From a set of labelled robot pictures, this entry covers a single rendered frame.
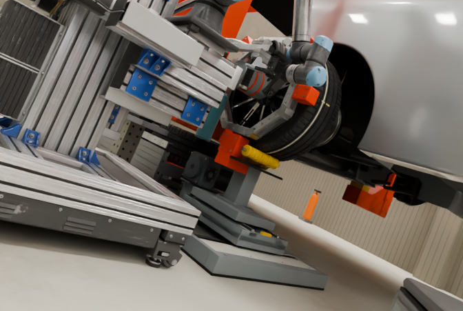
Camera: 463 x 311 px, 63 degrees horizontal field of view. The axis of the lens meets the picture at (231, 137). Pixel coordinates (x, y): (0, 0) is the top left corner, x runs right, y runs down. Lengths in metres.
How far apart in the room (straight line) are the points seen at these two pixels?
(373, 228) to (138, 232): 5.19
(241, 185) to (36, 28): 1.20
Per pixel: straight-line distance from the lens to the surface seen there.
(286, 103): 1.80
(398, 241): 6.03
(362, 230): 6.28
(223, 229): 1.86
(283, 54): 1.81
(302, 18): 1.62
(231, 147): 1.92
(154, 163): 2.39
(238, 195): 2.03
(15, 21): 1.42
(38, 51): 1.43
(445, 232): 5.56
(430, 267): 5.56
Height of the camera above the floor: 0.43
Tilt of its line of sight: 3 degrees up
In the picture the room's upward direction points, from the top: 23 degrees clockwise
